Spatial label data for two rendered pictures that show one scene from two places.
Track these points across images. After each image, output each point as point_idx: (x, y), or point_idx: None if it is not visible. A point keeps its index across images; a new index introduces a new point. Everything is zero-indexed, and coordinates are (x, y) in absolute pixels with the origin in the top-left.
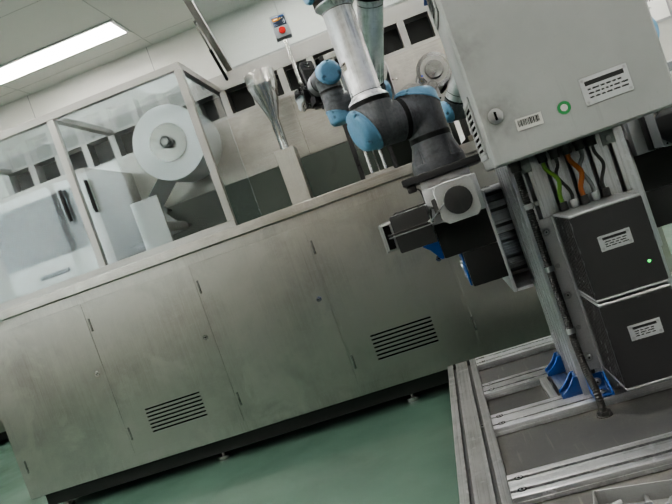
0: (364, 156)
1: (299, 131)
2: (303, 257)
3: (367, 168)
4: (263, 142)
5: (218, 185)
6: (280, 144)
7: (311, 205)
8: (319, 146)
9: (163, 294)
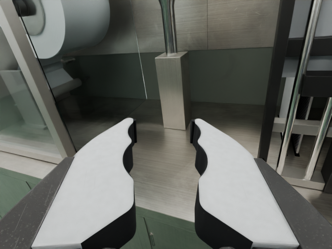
0: (280, 148)
1: (203, 17)
2: (139, 239)
3: (265, 87)
4: (160, 19)
5: (46, 117)
6: (166, 47)
7: (158, 219)
8: (221, 44)
9: (11, 187)
